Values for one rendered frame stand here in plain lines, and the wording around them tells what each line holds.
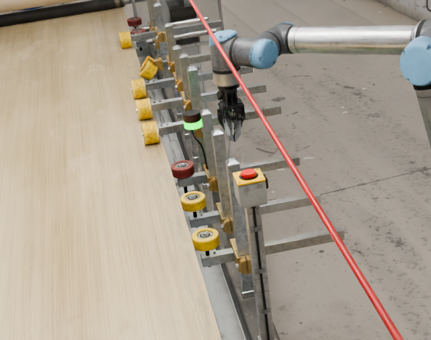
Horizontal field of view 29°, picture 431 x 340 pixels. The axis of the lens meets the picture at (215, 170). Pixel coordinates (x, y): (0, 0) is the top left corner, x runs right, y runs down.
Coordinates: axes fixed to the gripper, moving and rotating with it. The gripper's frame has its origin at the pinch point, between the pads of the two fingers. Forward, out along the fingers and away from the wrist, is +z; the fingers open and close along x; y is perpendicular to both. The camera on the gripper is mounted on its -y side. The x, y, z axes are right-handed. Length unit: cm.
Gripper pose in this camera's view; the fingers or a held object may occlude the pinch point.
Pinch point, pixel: (233, 137)
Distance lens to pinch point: 283.0
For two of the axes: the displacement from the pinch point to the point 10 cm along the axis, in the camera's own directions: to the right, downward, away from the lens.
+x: 9.8, -1.8, 1.0
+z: 1.2, 8.9, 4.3
